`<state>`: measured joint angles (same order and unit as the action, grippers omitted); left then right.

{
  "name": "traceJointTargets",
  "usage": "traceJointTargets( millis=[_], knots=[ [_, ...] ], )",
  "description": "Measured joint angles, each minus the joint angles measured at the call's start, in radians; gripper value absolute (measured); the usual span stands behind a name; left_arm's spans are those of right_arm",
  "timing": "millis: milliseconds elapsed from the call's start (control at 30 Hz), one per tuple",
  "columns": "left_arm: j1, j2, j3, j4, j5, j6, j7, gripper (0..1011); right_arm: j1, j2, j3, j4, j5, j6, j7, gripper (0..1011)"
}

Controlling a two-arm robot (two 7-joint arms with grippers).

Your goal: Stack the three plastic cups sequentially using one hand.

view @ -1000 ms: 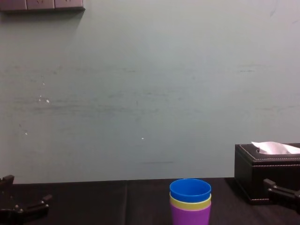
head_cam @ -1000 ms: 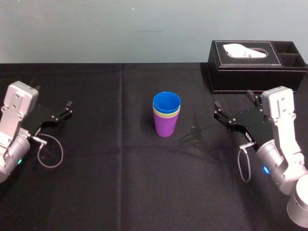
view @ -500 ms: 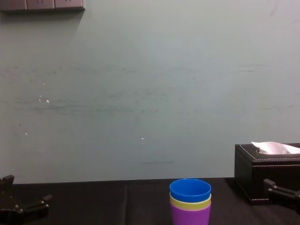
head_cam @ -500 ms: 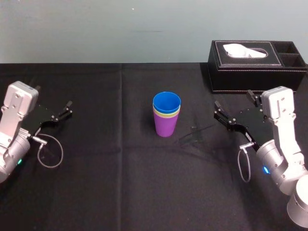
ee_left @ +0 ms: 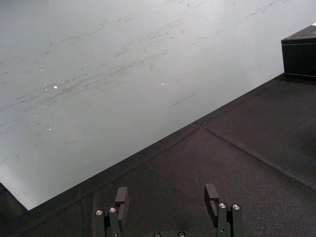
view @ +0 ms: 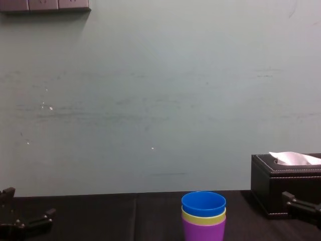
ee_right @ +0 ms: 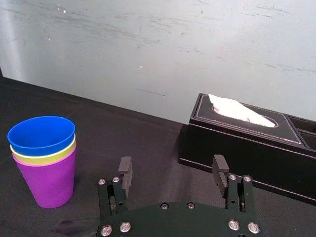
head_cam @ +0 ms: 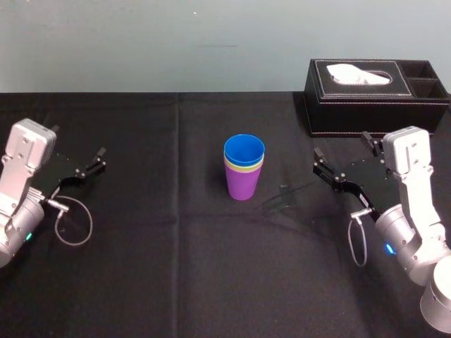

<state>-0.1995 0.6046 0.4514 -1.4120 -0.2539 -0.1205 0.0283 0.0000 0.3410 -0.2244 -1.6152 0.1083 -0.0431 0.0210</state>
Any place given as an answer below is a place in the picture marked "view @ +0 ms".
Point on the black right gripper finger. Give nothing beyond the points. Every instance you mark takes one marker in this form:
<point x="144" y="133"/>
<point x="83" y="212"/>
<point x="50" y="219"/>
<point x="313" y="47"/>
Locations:
<point x="304" y="207"/>

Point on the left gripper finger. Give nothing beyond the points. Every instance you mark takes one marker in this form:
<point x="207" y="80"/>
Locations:
<point x="37" y="222"/>
<point x="7" y="197"/>

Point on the black leather tissue box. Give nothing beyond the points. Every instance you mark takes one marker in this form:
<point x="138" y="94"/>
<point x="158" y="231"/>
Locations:
<point x="268" y="190"/>

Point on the white tissue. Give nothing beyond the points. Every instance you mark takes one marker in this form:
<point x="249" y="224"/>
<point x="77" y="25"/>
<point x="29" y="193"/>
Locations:
<point x="293" y="158"/>

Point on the black table cloth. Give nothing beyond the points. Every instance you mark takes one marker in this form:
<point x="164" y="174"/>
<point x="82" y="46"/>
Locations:
<point x="113" y="218"/>

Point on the blue plastic cup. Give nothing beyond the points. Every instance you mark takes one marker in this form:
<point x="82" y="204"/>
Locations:
<point x="203" y="202"/>

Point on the purple plastic cup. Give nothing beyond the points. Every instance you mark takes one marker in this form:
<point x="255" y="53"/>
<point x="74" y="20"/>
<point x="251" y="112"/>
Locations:
<point x="203" y="232"/>

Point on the yellow plastic cup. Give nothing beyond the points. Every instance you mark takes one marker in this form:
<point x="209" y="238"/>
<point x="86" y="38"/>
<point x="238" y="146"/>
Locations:
<point x="200" y="218"/>

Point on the grey wall socket panel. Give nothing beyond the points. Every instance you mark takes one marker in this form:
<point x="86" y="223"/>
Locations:
<point x="74" y="3"/>
<point x="43" y="4"/>
<point x="13" y="4"/>

